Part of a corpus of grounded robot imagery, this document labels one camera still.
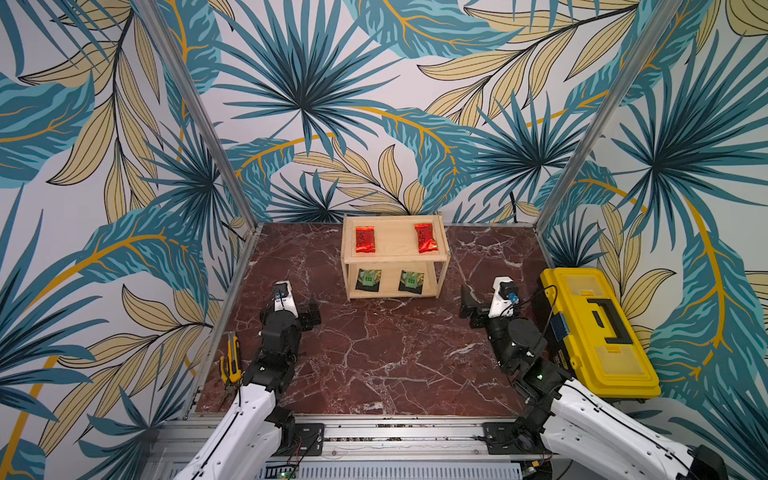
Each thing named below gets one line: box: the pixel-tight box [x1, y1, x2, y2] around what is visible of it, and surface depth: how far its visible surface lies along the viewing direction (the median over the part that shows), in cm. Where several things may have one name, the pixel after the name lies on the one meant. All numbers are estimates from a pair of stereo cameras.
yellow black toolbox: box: [536, 268, 661, 399], surface depth 76 cm
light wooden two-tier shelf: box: [340, 213, 451, 301], surface depth 91 cm
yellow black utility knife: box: [220, 331, 243, 384], surface depth 87 cm
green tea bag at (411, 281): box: [398, 270, 425, 295], surface depth 102 cm
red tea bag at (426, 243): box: [414, 223, 439, 253], surface depth 87 cm
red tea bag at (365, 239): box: [355, 226, 376, 254], surface depth 87 cm
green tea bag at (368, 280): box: [355, 268, 382, 292], surface depth 102 cm
